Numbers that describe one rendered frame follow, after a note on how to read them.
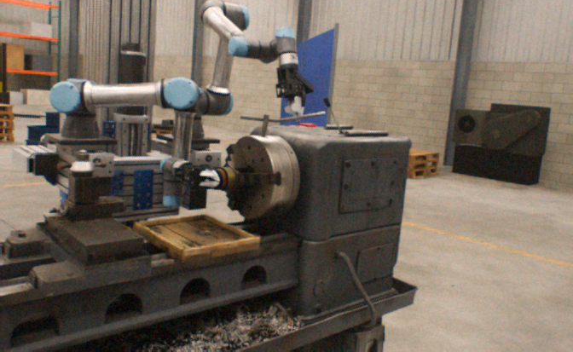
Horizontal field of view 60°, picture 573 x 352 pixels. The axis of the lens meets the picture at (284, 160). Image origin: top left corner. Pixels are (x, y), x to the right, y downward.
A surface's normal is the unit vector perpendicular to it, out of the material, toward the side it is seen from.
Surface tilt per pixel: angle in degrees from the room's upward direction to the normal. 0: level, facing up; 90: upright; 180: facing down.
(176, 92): 89
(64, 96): 91
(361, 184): 90
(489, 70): 90
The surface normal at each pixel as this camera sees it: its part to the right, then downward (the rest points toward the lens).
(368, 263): 0.65, 0.15
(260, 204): -0.76, 0.04
